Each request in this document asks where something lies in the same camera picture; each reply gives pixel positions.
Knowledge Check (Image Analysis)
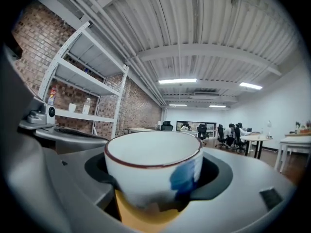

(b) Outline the red yellow snack bag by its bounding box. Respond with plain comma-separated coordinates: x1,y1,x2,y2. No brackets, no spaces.
47,85,58,106

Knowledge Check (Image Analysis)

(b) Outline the white ceramic cup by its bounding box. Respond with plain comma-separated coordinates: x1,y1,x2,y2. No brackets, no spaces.
104,131,204,210

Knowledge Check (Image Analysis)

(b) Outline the white metal shelf rack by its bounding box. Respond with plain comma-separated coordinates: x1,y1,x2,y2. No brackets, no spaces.
37,20,129,140

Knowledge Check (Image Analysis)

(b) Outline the dark framed window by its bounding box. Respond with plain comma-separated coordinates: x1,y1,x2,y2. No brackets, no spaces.
176,120,217,132

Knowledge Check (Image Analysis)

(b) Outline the round wooden table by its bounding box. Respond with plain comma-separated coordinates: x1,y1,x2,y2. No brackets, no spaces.
114,189,188,230

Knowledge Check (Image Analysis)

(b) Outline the small white table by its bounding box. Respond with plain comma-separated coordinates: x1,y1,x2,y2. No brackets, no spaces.
18,119,109,152

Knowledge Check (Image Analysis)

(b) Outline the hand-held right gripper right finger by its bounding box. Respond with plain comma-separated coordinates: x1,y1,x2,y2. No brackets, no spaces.
160,147,297,233

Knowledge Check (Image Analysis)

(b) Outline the clear plastic bottle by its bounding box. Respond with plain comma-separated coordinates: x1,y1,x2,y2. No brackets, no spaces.
82,98,92,115

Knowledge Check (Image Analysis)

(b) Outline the small grey object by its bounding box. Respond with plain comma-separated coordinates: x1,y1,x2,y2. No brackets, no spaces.
26,110,48,124

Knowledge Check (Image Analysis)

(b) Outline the wooden sideboard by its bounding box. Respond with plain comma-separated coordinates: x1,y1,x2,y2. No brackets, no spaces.
284,132,311,138

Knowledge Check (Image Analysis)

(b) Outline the round table with black legs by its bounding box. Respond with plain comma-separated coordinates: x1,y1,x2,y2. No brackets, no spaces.
239,133,273,159

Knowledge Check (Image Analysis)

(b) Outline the white square table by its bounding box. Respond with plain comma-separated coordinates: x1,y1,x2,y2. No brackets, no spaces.
274,136,311,174

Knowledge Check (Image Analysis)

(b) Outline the long white desk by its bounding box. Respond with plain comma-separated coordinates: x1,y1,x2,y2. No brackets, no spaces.
179,129,217,138

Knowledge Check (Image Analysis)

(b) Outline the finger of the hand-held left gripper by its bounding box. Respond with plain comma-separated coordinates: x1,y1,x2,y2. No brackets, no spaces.
2,41,47,150

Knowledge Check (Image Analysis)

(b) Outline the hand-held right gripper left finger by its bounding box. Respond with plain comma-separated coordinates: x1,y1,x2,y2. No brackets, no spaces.
9,139,137,233

